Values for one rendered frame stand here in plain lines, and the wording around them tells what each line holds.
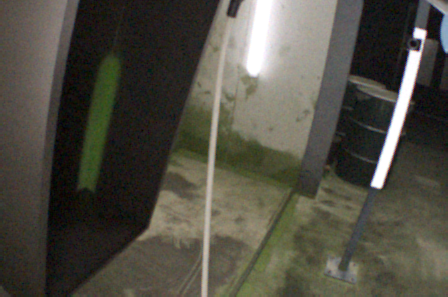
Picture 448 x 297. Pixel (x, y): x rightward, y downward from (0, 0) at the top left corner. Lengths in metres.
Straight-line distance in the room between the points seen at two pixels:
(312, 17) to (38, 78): 2.21
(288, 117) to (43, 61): 2.27
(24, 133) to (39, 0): 0.25
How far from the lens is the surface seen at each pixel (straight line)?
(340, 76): 2.57
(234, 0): 0.84
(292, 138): 2.71
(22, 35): 0.64
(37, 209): 0.74
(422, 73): 7.41
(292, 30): 2.61
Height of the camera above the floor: 1.31
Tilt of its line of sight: 21 degrees down
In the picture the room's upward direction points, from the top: 8 degrees clockwise
